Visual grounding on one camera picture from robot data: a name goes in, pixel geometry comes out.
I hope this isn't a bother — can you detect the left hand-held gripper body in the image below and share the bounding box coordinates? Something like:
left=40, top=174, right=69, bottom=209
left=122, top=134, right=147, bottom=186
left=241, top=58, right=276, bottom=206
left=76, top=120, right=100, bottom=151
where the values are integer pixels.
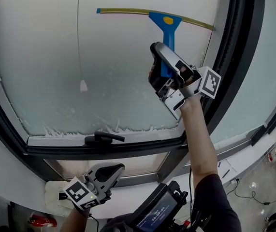
left=62, top=166, right=112, bottom=211

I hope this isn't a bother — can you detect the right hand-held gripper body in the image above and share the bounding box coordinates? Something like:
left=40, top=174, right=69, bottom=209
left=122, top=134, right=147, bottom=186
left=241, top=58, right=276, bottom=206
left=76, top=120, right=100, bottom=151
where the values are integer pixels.
left=155, top=60, right=222, bottom=121

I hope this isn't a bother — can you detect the blue squeegee with yellow blade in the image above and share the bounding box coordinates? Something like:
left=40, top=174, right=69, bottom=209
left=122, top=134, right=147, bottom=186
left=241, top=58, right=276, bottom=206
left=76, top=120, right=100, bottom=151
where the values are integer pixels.
left=96, top=7, right=216, bottom=78

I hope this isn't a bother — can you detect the frosted window glass pane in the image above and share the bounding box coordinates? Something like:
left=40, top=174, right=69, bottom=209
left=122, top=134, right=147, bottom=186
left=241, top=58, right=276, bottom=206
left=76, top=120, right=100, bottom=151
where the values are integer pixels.
left=0, top=0, right=222, bottom=137

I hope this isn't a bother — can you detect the person's right forearm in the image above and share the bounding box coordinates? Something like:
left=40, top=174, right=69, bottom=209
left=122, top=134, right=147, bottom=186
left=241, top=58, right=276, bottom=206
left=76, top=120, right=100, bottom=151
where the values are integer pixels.
left=179, top=96, right=219, bottom=190

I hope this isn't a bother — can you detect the person's left forearm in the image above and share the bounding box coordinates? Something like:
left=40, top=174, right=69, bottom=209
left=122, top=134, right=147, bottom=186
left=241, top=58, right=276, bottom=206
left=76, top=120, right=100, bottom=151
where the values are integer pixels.
left=60, top=206, right=91, bottom=232

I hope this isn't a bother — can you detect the small frosted window pane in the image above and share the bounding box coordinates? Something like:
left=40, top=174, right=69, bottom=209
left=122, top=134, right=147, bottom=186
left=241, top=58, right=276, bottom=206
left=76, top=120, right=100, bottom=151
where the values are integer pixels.
left=44, top=152, right=170, bottom=179

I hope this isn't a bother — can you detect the frosted side window pane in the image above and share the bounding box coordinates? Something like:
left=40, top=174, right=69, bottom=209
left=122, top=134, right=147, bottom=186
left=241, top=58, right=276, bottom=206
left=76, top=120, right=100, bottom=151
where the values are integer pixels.
left=209, top=0, right=276, bottom=145

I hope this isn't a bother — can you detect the person's right hand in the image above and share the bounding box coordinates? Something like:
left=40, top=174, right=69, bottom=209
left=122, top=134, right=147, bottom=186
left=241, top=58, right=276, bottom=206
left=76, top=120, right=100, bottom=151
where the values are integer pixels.
left=178, top=66, right=197, bottom=87

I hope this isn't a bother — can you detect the white cloth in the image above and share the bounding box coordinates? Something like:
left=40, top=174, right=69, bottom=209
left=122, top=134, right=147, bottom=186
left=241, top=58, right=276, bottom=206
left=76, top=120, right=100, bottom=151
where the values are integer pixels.
left=44, top=180, right=76, bottom=218

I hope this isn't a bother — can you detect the red fire extinguisher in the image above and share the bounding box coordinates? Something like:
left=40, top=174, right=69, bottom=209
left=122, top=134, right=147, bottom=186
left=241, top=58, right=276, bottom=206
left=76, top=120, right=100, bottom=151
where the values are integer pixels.
left=28, top=214, right=58, bottom=228

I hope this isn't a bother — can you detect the black chest-mounted screen device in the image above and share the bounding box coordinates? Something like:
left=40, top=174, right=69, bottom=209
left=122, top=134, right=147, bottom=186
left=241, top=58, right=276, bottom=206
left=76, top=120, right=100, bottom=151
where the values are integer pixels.
left=127, top=180, right=189, bottom=232

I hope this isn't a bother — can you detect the white paper sheet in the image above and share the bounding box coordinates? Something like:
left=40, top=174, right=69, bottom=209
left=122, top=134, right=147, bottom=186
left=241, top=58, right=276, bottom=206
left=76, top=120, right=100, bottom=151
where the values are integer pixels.
left=217, top=158, right=238, bottom=179

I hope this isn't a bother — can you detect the clear plastic bottle red label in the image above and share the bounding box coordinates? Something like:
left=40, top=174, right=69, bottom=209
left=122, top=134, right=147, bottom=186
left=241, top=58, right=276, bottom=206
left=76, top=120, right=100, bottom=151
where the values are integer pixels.
left=264, top=144, right=276, bottom=164

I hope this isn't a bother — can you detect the person's black sleeve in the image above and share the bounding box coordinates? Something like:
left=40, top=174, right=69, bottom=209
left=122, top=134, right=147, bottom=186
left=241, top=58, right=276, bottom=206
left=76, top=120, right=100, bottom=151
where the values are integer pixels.
left=190, top=174, right=242, bottom=232

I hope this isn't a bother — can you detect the black window handle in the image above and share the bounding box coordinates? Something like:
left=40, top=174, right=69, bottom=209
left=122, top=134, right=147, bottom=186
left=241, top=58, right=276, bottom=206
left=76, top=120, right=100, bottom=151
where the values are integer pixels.
left=84, top=131, right=126, bottom=146

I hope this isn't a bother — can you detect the dark window frame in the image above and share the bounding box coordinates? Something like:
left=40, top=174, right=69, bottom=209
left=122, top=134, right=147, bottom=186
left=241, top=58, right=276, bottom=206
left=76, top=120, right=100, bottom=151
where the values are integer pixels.
left=0, top=0, right=276, bottom=186

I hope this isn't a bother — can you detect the blind cord with white pull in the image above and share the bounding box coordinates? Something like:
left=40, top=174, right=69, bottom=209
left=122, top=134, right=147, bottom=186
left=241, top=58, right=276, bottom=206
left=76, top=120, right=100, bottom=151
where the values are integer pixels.
left=75, top=0, right=88, bottom=93

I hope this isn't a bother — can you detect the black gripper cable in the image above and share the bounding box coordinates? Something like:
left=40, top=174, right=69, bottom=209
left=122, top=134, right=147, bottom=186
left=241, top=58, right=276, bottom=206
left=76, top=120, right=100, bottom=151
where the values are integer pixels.
left=188, top=166, right=194, bottom=218

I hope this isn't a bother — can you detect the black floor cable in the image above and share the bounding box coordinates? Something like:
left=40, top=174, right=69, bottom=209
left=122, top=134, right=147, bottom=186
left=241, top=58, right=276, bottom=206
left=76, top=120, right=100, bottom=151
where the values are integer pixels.
left=224, top=177, right=276, bottom=206

